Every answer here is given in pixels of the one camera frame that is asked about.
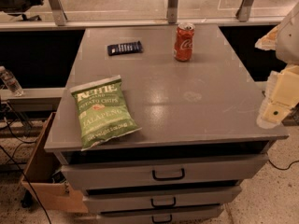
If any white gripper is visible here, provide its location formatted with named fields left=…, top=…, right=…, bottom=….
left=255, top=26, right=299, bottom=129

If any dark blue rxbar wrapper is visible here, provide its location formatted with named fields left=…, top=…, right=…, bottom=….
left=107, top=41, right=143, bottom=56

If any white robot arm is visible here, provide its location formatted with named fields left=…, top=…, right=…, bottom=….
left=255, top=4, right=299, bottom=129

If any grey drawer cabinet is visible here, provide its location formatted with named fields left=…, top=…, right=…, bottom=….
left=44, top=23, right=290, bottom=224

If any red coca-cola can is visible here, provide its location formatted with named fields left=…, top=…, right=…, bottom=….
left=174, top=22, right=195, bottom=62

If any bottom grey drawer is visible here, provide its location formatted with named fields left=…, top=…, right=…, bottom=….
left=96, top=204, right=223, bottom=224

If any grey drawer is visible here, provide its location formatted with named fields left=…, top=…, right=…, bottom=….
left=62, top=154, right=268, bottom=190
left=96, top=204, right=223, bottom=224
left=83, top=186, right=241, bottom=213

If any top grey drawer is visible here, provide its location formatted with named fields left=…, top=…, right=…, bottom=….
left=62, top=154, right=268, bottom=190

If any green kettle chips bag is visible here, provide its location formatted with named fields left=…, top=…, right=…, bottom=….
left=70, top=76, right=140, bottom=151

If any middle grey drawer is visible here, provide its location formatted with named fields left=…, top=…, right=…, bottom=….
left=83, top=186, right=241, bottom=213

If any brown cardboard box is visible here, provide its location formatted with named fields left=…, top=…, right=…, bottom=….
left=21, top=113, right=88, bottom=213

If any clear plastic water bottle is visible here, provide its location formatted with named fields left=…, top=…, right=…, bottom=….
left=0, top=66, right=23, bottom=97

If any black floor cable right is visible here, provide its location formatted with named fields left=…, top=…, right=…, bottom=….
left=267, top=159, right=299, bottom=172

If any black floor cable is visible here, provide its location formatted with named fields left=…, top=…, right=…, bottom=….
left=267, top=159, right=299, bottom=172
left=0, top=100, right=52, bottom=224

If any metal railing frame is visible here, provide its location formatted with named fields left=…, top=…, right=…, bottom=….
left=0, top=0, right=299, bottom=31

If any black floor cable left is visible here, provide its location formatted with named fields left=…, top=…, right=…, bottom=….
left=0, top=100, right=52, bottom=224

